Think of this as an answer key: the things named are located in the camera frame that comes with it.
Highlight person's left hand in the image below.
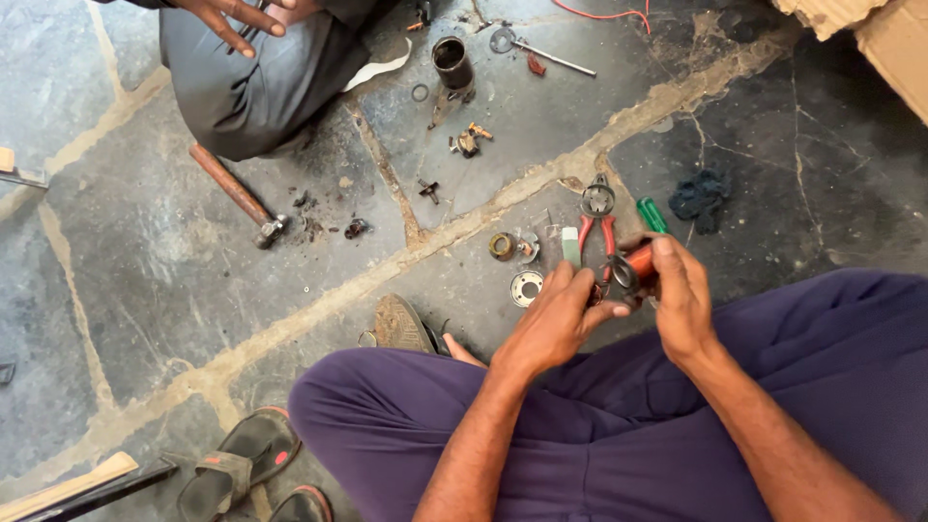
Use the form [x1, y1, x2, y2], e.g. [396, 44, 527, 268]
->
[493, 260, 632, 380]

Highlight person's right hand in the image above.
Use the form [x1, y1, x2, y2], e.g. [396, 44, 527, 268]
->
[620, 231, 720, 368]

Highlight copper wound motor armature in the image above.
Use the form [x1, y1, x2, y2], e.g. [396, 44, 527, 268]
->
[608, 243, 661, 297]

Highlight round silver metal cap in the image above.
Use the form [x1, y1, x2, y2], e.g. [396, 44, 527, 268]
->
[509, 270, 545, 309]

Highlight person's foot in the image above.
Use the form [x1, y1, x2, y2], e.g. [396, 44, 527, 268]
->
[442, 333, 489, 370]

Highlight dark blue rag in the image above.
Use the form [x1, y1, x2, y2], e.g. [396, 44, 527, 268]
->
[667, 168, 732, 235]

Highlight person's purple trousers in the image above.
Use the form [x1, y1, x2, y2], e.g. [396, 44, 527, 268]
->
[287, 267, 928, 522]

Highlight brown sandal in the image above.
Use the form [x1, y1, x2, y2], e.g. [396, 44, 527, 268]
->
[357, 293, 452, 358]

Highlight small brass metal part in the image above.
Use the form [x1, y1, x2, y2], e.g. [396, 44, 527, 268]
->
[449, 121, 494, 160]

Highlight black metal cylinder housing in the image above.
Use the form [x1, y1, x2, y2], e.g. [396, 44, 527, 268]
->
[428, 35, 477, 130]

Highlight black sandal with red spots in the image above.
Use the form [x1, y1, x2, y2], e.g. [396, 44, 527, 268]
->
[177, 405, 303, 522]
[267, 483, 335, 522]

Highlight white paper scrap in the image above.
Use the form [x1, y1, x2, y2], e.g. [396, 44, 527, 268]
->
[341, 37, 413, 94]

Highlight cardboard box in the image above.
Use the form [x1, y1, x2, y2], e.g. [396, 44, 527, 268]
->
[770, 0, 928, 126]

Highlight black metal bar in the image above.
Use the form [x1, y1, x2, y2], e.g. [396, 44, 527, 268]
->
[20, 455, 179, 522]

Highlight wooden plank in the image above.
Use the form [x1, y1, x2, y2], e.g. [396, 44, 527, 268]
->
[0, 451, 139, 522]

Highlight wood and metal tool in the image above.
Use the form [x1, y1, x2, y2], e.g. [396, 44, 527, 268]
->
[0, 146, 50, 191]

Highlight green handled screwdriver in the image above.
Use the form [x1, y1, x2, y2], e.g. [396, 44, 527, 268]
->
[637, 197, 672, 235]

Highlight red handled pliers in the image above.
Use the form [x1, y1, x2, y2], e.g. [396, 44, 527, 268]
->
[577, 173, 618, 285]

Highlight metal rod with ring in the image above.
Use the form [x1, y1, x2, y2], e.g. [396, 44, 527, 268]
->
[489, 25, 597, 78]

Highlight red wire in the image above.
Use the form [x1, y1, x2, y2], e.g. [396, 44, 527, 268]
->
[551, 0, 653, 36]

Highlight wooden handled hammer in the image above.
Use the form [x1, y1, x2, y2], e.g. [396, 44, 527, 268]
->
[188, 142, 290, 251]

